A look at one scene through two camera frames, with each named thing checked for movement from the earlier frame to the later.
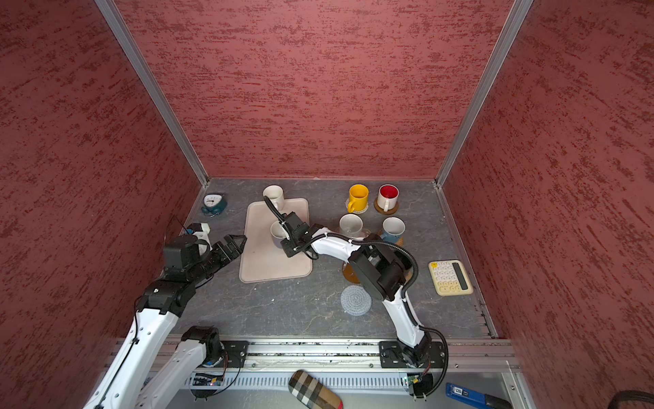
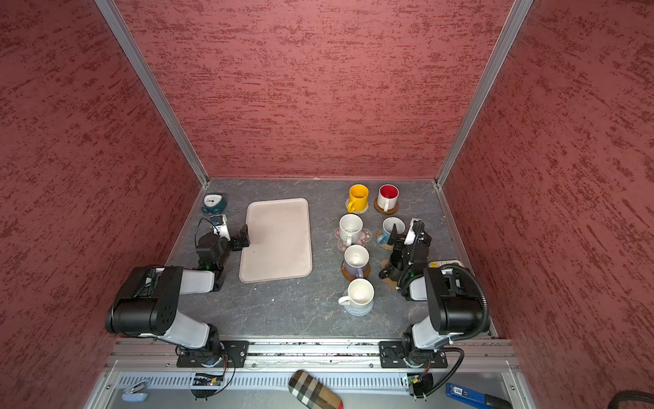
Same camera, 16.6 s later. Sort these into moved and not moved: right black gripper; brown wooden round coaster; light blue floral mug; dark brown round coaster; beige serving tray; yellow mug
Moved: right black gripper
Not moved: brown wooden round coaster; light blue floral mug; yellow mug; beige serving tray; dark brown round coaster
